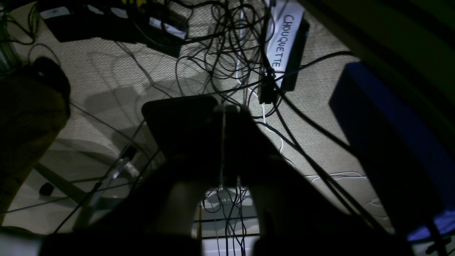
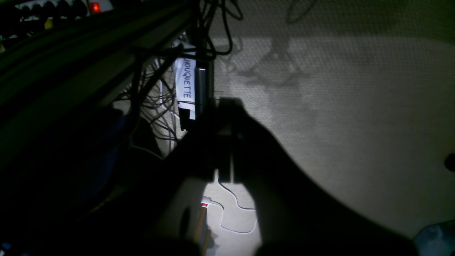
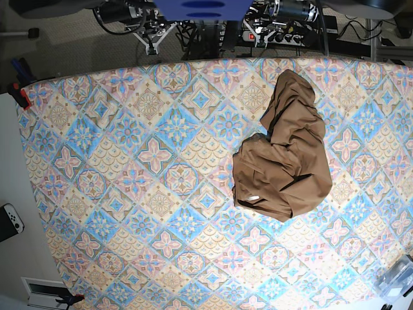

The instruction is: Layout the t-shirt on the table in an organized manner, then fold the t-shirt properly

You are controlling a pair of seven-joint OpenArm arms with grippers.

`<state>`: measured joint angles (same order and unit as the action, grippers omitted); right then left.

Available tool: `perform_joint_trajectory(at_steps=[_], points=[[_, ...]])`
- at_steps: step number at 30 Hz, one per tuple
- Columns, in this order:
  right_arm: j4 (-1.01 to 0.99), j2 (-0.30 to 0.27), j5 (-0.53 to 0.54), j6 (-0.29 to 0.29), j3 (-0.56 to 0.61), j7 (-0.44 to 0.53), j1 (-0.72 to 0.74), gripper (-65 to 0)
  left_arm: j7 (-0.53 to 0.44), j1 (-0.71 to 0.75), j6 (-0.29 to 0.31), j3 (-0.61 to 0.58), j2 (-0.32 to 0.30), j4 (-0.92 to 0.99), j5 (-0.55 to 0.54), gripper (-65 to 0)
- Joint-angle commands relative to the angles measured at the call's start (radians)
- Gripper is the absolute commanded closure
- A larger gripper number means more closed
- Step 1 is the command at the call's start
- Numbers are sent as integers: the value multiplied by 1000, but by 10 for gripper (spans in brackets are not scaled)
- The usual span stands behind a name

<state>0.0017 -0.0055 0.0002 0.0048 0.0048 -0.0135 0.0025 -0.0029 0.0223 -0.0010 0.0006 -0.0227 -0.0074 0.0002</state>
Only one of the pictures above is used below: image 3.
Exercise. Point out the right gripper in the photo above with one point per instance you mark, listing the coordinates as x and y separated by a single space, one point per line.
153 37

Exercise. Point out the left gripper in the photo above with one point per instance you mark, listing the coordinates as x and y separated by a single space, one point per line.
259 26

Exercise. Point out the brown t-shirt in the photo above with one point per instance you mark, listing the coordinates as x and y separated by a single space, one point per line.
285 172

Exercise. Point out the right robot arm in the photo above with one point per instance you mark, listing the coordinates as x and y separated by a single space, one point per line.
142 19

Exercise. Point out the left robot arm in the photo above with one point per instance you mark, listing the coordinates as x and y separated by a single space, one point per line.
281 22

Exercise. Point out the white power strip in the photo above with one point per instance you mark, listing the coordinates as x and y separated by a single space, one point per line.
272 38

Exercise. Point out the red black clamp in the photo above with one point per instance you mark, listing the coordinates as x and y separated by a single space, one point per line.
19 95

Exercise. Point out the patterned tablecloth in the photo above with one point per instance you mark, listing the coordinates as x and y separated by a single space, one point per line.
131 171

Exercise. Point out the game console with controller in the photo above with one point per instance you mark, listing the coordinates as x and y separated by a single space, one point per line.
10 222

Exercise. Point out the black orange clamp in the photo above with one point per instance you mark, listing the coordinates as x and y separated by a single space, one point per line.
70 299

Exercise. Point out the white floor vent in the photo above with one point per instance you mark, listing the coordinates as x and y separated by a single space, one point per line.
42 294

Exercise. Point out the clear plastic box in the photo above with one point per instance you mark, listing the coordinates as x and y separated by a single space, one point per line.
396 282

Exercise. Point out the blue mount plate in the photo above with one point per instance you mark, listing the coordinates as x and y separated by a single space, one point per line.
221 10

